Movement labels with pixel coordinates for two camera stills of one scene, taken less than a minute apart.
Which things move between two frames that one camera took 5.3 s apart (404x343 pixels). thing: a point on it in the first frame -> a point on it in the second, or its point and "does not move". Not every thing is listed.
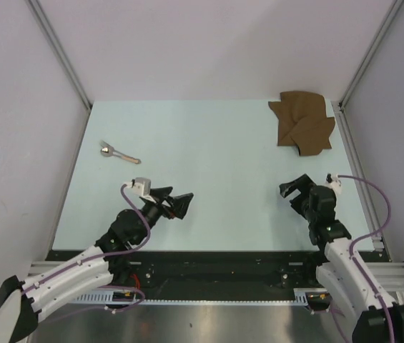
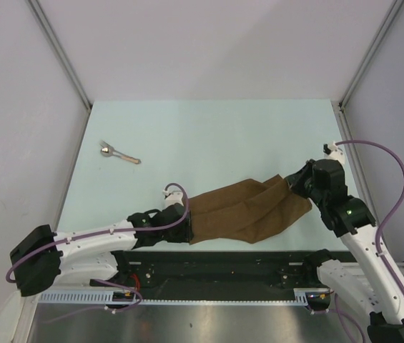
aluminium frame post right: x=386 y=23 does not move
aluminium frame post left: x=38 y=13 does not move
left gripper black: x=179 y=203 -> x=185 y=234
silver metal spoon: x=108 y=151 does not move
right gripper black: x=302 y=184 -> x=295 y=179
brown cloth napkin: x=303 y=123 -> x=245 y=211
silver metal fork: x=105 y=143 does not move
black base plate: x=209 y=270 does not move
